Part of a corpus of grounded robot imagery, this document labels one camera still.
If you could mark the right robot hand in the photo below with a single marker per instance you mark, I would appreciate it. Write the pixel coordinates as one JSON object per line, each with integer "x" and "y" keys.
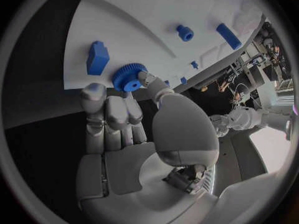
{"x": 130, "y": 171}

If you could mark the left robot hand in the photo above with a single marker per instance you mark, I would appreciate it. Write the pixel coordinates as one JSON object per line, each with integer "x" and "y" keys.
{"x": 220, "y": 124}

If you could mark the blue gear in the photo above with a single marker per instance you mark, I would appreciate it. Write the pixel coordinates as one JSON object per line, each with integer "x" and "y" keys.
{"x": 127, "y": 76}

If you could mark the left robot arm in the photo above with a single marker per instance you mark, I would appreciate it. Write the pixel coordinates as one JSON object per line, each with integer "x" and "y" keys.
{"x": 245, "y": 117}

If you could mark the white task board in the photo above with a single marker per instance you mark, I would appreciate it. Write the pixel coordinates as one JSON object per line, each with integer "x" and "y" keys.
{"x": 140, "y": 22}

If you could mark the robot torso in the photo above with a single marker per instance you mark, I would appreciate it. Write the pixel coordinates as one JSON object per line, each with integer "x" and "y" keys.
{"x": 278, "y": 119}

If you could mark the blue peg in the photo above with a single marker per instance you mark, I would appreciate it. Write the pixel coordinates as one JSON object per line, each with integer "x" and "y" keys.
{"x": 167, "y": 82}
{"x": 193, "y": 64}
{"x": 183, "y": 80}

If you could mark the metal equipment rack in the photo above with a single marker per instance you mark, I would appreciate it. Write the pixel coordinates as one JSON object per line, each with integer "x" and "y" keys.
{"x": 273, "y": 56}

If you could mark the blue long cylinder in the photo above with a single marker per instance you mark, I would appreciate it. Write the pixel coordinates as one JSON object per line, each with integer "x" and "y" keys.
{"x": 229, "y": 36}

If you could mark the blue plug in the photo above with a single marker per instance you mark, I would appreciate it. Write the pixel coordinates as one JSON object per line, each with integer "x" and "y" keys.
{"x": 185, "y": 34}

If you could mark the blue block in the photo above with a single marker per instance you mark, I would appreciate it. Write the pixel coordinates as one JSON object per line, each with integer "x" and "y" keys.
{"x": 97, "y": 57}

